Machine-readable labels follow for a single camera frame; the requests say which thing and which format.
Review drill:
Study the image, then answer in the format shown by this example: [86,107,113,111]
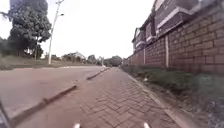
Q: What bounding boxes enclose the pale street light pole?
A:
[47,0,65,65]

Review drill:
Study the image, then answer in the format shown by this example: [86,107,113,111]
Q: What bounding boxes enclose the brick building with pale bands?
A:
[132,0,224,53]

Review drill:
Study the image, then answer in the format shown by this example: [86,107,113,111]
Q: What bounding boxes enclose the large dark tree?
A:
[0,0,53,59]

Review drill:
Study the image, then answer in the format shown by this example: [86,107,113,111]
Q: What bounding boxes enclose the grass verge beyond road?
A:
[0,54,101,71]

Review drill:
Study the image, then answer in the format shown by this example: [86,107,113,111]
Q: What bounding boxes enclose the red brick path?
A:
[14,66,188,128]

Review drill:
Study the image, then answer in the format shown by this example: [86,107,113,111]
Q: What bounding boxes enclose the brick boundary wall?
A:
[128,4,224,74]

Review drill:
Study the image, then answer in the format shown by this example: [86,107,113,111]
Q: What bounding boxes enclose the grey asphalt road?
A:
[0,65,104,118]

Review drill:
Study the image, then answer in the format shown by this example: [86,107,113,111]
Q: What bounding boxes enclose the distant house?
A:
[68,50,87,62]

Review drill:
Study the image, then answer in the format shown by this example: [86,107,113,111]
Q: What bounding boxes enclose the pale path edge kerb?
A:
[126,71,191,128]

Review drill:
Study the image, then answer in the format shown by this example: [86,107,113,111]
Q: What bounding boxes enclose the grass verge beside wall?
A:
[120,64,224,128]

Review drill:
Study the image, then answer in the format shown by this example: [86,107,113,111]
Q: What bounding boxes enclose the distant row of trees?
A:
[84,54,124,68]

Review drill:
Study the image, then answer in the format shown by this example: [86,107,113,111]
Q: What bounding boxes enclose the grey kerb stones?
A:
[9,66,111,126]

